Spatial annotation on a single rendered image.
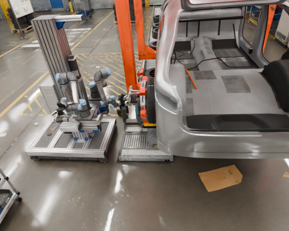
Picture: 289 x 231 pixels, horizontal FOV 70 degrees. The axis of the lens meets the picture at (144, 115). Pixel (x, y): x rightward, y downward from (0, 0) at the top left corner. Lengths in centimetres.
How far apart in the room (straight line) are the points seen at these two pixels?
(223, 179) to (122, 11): 261
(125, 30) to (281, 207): 297
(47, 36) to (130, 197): 222
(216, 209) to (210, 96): 139
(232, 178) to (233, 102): 104
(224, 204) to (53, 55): 277
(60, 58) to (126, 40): 93
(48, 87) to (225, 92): 234
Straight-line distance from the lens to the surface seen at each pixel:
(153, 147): 325
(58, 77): 270
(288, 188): 338
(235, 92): 296
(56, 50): 281
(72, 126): 300
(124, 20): 306
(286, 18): 812
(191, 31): 516
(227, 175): 321
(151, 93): 269
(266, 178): 337
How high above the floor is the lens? 247
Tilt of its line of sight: 37 degrees down
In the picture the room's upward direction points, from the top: 5 degrees counter-clockwise
